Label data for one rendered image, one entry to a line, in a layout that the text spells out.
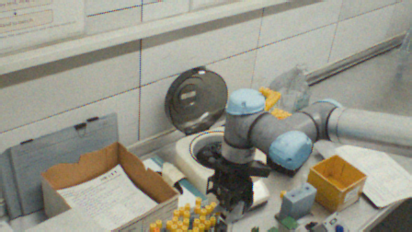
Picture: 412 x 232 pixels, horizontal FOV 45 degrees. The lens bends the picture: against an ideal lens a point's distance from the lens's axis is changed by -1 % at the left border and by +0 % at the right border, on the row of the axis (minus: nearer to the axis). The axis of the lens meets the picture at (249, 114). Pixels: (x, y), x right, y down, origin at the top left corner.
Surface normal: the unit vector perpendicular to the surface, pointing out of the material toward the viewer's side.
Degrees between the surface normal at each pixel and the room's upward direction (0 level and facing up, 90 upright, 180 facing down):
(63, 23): 95
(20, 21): 93
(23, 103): 90
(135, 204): 1
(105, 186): 1
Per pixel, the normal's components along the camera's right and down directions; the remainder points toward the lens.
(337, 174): -0.74, 0.28
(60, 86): 0.71, 0.46
